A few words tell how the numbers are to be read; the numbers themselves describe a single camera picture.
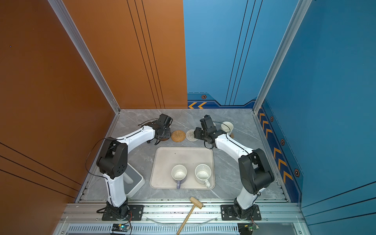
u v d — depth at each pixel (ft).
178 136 3.38
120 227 2.33
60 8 2.28
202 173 2.78
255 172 1.50
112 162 1.68
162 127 2.52
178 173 2.83
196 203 2.48
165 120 2.54
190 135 3.37
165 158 3.01
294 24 2.44
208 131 2.28
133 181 2.60
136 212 2.43
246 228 2.29
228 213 2.38
